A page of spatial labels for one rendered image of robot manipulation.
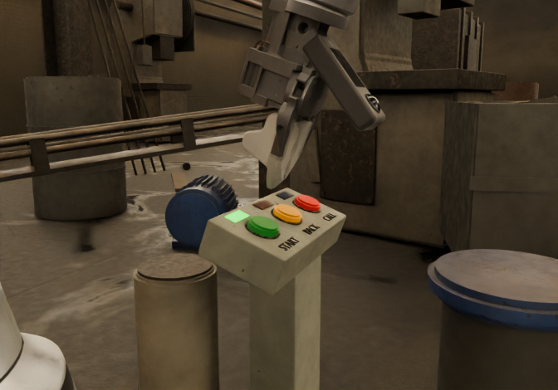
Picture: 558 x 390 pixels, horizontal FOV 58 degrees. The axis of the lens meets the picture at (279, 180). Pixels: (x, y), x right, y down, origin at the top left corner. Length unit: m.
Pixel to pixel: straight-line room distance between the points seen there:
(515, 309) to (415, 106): 1.73
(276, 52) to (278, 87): 0.04
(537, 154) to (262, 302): 1.40
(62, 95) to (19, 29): 5.91
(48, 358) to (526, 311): 0.77
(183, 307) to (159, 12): 7.90
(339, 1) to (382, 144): 2.11
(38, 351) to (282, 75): 0.37
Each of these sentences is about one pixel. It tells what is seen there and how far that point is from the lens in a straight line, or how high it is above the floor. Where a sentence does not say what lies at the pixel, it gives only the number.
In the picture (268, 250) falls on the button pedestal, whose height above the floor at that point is 0.59.
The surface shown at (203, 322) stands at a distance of 0.74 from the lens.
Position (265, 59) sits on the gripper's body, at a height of 0.80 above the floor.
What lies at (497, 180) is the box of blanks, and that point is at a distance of 1.90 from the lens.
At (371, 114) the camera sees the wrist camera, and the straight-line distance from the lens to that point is 0.53.
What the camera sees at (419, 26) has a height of 1.61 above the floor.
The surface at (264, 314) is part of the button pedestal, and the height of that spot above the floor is 0.48.
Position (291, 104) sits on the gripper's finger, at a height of 0.76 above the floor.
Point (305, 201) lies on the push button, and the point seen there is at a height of 0.61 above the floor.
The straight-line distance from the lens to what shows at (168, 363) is 0.75.
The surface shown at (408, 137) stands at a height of 0.56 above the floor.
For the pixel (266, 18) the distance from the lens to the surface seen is 4.55.
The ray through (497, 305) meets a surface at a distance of 0.94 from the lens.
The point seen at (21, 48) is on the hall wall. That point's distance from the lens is 9.10.
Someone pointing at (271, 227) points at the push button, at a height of 0.61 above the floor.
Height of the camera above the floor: 0.76
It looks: 10 degrees down
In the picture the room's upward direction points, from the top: straight up
